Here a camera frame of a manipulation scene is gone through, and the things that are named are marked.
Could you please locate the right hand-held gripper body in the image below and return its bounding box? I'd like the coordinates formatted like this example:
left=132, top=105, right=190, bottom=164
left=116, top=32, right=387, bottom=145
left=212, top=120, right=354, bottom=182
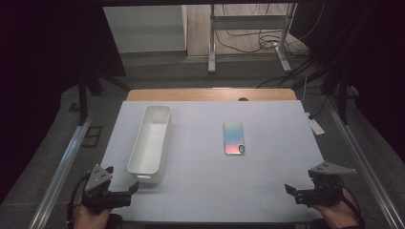
left=294, top=161, right=358, bottom=208

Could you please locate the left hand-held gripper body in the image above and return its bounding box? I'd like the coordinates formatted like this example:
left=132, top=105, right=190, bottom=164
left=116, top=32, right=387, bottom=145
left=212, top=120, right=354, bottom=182
left=82, top=163, right=132, bottom=215

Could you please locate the white plastic storage bin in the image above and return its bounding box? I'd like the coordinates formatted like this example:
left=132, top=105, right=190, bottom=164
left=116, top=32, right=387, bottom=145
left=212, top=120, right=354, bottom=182
left=126, top=104, right=173, bottom=185

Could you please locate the iridescent phone case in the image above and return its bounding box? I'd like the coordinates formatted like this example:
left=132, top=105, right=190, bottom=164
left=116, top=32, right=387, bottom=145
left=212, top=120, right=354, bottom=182
left=223, top=121, right=246, bottom=156

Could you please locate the person's left hand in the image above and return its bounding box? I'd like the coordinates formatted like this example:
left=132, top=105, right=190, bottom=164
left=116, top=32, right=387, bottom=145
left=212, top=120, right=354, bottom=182
left=74, top=195, right=113, bottom=229

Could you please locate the person's right hand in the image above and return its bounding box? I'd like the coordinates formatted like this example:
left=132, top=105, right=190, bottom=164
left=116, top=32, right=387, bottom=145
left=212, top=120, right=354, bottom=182
left=313, top=190, right=361, bottom=229

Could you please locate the white power strip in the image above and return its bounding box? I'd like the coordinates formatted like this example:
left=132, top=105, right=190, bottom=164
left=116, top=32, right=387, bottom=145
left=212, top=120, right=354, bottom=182
left=305, top=112, right=326, bottom=136

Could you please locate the white table cover sheet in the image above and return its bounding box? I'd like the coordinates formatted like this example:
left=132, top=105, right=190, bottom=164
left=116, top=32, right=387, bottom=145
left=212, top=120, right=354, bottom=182
left=99, top=100, right=326, bottom=223

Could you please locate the black stand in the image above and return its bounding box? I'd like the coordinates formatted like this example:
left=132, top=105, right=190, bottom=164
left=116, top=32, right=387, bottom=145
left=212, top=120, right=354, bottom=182
left=320, top=61, right=361, bottom=126
left=76, top=71, right=132, bottom=127

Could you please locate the wooden table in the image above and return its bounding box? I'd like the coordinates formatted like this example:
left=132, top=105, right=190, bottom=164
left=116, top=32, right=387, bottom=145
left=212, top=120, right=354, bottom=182
left=126, top=88, right=298, bottom=103

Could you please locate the black curtain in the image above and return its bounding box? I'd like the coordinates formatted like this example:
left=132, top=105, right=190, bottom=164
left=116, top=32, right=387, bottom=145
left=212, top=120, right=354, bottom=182
left=0, top=0, right=127, bottom=204
left=289, top=0, right=405, bottom=164

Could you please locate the white cabinet panel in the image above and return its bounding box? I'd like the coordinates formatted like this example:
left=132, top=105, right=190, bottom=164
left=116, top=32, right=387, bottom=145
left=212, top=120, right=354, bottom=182
left=103, top=4, right=189, bottom=54

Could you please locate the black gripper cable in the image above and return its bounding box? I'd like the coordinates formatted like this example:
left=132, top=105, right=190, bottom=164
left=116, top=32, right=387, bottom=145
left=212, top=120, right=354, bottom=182
left=337, top=177, right=365, bottom=221
left=66, top=172, right=93, bottom=225

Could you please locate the black floor bracket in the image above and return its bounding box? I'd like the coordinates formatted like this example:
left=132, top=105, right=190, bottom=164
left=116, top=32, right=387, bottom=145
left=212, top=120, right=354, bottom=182
left=80, top=125, right=104, bottom=148

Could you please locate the aluminium rail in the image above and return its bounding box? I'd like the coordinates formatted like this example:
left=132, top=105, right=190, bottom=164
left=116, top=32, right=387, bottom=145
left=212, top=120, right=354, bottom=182
left=28, top=104, right=97, bottom=229
left=324, top=94, right=405, bottom=229

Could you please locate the black power strip cable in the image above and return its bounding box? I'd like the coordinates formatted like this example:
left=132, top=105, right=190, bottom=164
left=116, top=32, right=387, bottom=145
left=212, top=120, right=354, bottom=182
left=309, top=94, right=330, bottom=120

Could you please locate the black floor cable tangle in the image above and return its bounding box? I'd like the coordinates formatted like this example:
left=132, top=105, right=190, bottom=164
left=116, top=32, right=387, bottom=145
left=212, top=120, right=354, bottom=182
left=214, top=3, right=326, bottom=59

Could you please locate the grey metal stand frame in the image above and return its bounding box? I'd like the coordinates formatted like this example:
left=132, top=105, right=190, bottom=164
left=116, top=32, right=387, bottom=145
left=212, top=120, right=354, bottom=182
left=207, top=3, right=299, bottom=75

